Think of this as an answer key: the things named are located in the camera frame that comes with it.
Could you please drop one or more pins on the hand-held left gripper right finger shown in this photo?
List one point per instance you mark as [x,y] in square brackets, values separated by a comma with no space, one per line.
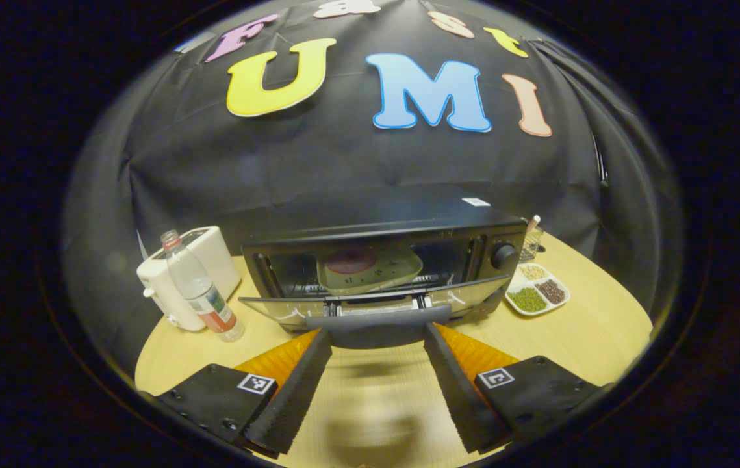
[460,396]

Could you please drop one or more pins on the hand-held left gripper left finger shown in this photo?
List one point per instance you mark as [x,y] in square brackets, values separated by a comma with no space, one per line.
[292,396]

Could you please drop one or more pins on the cream food plate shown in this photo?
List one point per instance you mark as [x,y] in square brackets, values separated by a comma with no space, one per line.
[395,270]

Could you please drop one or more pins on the pink round food slice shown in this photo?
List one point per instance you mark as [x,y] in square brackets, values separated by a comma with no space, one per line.
[350,261]

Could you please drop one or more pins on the black electric oven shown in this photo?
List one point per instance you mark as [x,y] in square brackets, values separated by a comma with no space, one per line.
[408,218]

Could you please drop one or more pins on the white divided bean dish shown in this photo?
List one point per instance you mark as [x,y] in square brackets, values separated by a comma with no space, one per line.
[535,292]

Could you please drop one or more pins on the clear plastic water bottle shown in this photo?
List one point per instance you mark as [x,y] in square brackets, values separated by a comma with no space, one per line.
[197,286]

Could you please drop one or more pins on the white toaster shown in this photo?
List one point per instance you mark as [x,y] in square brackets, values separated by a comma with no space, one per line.
[214,250]

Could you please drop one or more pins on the pink white pen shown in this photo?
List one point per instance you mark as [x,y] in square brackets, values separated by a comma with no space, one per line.
[533,222]

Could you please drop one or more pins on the black backdrop cloth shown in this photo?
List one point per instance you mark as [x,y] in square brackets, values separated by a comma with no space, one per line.
[279,169]

